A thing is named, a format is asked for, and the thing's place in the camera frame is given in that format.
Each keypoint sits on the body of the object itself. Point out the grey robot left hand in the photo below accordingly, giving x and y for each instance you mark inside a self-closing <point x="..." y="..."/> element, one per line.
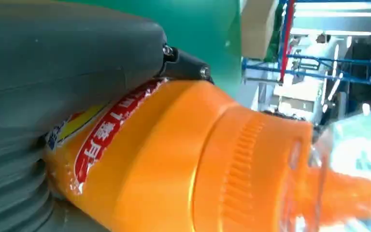
<point x="60" y="64"/>

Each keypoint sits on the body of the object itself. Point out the orange drink bottle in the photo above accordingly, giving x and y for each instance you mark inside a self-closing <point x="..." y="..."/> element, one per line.
<point x="172" y="153"/>

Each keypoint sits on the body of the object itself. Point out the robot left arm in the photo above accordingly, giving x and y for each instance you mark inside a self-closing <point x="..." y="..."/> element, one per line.
<point x="9" y="192"/>

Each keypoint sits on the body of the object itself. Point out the brown cardboard box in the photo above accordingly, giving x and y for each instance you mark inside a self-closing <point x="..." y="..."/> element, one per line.
<point x="257" y="28"/>

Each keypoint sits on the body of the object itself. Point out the red pole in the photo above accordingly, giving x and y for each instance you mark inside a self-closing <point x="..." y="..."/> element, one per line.
<point x="286" y="41"/>

